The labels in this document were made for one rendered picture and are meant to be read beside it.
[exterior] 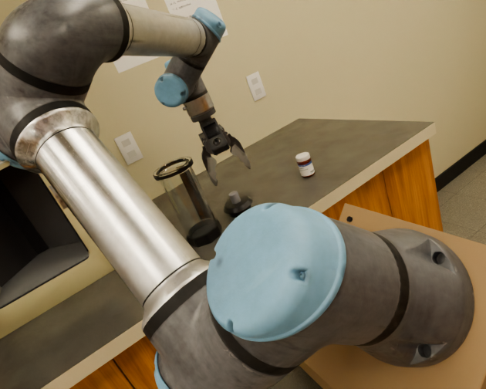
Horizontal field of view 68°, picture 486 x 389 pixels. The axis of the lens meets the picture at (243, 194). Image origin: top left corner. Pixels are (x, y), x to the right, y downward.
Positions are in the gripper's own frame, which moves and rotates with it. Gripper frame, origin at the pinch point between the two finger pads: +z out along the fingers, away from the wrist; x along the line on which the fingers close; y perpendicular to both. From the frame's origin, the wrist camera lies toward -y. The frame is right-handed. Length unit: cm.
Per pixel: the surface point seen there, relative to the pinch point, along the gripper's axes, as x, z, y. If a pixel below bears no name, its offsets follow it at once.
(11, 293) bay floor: 67, 0, -4
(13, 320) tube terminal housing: 68, 5, -9
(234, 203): 3.0, 6.8, -2.6
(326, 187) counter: -21.8, 11.7, -10.8
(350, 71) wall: -85, 9, 81
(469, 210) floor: -125, 112, 62
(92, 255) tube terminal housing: 45.0, 1.5, -2.3
